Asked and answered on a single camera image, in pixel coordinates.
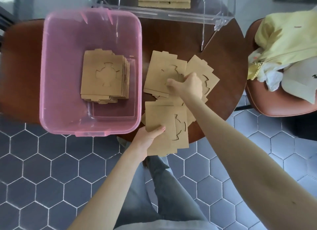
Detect clear acrylic box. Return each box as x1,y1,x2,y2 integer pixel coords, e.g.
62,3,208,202
85,0,236,51

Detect person's grey jeans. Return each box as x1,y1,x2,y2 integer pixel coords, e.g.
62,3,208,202
114,137,211,228

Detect yellow zip jacket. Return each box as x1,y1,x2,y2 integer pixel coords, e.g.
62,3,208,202
247,7,317,81

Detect person's right hand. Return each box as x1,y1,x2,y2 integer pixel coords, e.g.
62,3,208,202
165,72,203,102

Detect pink plastic bin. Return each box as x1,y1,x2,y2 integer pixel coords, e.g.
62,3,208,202
39,8,142,137

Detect person's grey shirt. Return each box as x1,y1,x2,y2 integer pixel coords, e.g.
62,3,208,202
114,219,219,230

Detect white plastic bag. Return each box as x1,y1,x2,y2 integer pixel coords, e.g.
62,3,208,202
248,48,284,92

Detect brown cardboard sheet with cutout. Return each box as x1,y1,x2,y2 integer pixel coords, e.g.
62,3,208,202
173,106,189,149
143,50,188,98
184,55,220,103

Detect person's left hand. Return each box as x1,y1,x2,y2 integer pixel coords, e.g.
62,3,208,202
128,125,166,161

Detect white printed cloth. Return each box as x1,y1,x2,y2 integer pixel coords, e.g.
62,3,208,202
281,56,317,104

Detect stack of die-cut cardboard pieces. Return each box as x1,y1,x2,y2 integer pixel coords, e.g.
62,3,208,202
80,49,130,104

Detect person's right forearm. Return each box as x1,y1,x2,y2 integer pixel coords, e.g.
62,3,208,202
183,95,317,230

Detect person's left forearm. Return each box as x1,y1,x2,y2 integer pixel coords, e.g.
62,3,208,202
66,148,149,230

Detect plain brown cardboard sheet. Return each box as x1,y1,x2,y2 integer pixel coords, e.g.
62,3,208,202
145,101,178,156

